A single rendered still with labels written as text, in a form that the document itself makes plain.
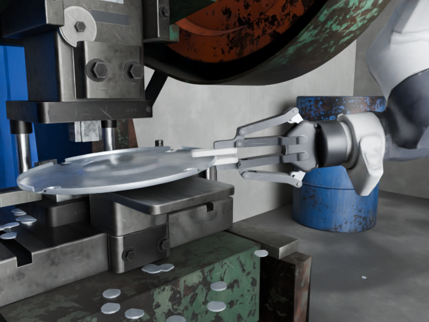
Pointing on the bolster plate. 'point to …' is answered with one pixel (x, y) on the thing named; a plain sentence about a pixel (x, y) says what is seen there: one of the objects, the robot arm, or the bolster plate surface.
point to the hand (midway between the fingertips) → (214, 156)
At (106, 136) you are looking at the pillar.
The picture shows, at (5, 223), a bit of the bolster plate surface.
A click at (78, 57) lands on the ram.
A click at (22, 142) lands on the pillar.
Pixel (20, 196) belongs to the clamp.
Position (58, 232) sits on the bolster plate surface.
